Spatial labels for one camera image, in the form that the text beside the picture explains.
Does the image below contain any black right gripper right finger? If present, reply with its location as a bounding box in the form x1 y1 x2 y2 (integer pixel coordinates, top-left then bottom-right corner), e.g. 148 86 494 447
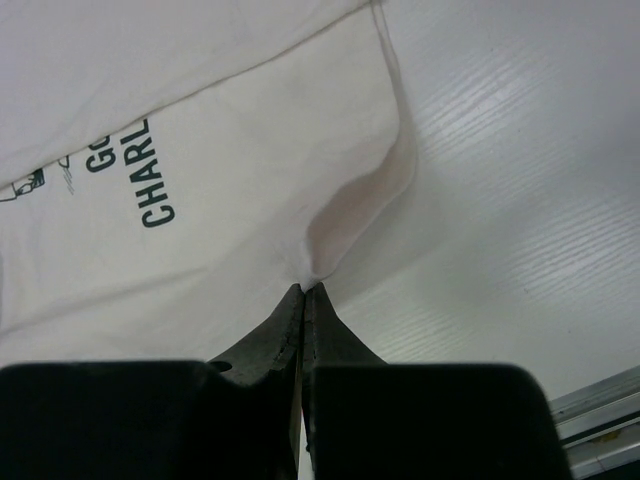
302 283 390 479

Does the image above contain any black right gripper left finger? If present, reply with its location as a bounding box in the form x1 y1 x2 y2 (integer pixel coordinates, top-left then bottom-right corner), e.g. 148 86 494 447
208 284 305 479

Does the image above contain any white and green t-shirt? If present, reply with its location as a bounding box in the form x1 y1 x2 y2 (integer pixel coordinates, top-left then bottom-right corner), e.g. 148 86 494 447
1 1 416 365

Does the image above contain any aluminium mounting rail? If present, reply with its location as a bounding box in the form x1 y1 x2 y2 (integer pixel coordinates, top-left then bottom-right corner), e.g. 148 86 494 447
550 367 639 479

